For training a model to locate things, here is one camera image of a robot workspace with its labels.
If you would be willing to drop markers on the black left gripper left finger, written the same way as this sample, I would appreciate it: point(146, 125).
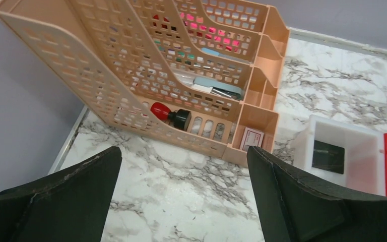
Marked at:
point(69, 205)

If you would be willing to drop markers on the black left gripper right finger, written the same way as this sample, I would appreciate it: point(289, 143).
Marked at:
point(294, 205)

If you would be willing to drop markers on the black credit card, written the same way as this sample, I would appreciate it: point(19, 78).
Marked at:
point(328, 157)

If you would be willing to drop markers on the small white red box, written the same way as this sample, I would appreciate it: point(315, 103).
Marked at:
point(251, 137)

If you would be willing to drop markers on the white plastic bin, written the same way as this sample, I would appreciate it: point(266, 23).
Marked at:
point(364, 153)

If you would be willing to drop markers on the red black stamp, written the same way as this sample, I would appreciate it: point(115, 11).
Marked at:
point(180, 118)

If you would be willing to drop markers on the light blue stapler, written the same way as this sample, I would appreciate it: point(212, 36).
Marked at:
point(228, 90)

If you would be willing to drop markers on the peach plastic file organizer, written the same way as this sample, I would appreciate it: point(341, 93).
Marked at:
point(120, 57)

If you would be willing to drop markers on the pink items in organizer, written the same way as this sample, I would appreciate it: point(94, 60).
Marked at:
point(210, 37)

